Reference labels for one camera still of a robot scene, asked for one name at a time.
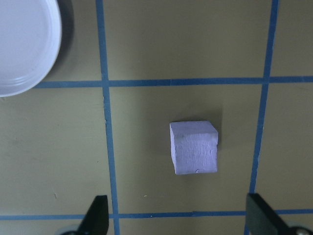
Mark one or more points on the purple plastic plate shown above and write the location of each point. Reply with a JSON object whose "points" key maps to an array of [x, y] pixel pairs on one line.
{"points": [[24, 49]]}

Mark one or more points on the purple foam block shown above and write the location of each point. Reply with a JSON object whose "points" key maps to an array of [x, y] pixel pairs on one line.
{"points": [[195, 151]]}

